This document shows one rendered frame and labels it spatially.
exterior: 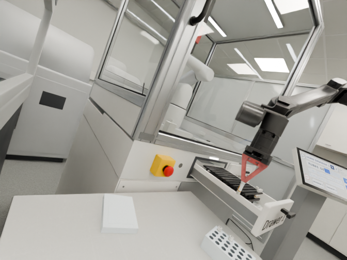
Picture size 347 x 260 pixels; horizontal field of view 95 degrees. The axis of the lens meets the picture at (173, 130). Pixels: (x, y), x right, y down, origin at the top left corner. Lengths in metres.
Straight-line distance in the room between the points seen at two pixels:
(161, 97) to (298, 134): 2.15
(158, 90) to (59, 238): 0.44
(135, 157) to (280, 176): 2.14
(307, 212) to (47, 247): 1.67
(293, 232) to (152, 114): 1.54
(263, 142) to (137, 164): 0.40
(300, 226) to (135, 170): 1.48
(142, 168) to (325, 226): 3.46
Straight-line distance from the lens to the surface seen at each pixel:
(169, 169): 0.58
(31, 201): 0.52
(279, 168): 2.49
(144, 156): 0.59
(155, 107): 0.54
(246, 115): 0.48
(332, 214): 3.76
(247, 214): 0.66
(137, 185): 0.64
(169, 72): 0.55
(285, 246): 1.83
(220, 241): 0.57
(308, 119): 2.54
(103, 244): 0.45
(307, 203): 1.73
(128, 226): 0.47
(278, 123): 0.49
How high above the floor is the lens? 1.08
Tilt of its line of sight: 6 degrees down
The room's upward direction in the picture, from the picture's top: 23 degrees clockwise
